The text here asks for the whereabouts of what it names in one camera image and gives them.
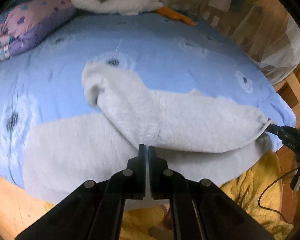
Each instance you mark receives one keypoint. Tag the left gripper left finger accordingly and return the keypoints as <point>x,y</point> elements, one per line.
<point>93,210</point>

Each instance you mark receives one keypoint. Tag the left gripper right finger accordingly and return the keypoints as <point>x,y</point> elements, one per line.
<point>200,210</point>

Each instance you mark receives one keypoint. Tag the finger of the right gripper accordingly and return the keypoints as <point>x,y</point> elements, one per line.
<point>273,129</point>

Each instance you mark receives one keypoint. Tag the grey sweatpants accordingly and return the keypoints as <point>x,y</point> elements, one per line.
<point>199,136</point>

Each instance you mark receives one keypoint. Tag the yellow fuzzy clothing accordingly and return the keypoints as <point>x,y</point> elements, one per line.
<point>244,191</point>

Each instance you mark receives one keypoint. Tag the blue dandelion bed sheet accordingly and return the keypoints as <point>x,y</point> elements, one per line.
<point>44,84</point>

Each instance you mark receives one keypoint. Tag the white goose plush toy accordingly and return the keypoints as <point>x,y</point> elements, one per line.
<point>130,8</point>

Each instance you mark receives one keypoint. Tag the purple spotted folded quilt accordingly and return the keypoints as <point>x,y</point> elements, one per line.
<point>28,23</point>

